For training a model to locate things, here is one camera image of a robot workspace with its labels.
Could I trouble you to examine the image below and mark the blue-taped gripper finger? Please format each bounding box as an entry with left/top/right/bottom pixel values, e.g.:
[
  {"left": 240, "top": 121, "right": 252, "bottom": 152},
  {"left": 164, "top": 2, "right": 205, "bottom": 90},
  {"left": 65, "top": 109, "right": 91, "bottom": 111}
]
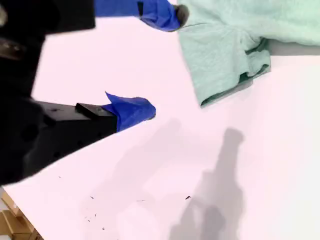
[
  {"left": 58, "top": 0, "right": 190, "bottom": 34},
  {"left": 27, "top": 91, "right": 157, "bottom": 171}
]

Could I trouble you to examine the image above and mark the pale green T-shirt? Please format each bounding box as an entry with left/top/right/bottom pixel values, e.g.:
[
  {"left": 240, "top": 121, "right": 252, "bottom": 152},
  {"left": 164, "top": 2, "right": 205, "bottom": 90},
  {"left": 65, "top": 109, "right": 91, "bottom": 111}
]
[{"left": 176, "top": 0, "right": 320, "bottom": 109}]

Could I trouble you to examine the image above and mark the brown cardboard box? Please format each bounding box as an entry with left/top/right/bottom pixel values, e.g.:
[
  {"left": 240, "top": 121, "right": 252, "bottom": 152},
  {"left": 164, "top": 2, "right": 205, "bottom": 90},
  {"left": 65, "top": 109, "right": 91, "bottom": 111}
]
[{"left": 0, "top": 193, "right": 42, "bottom": 240}]

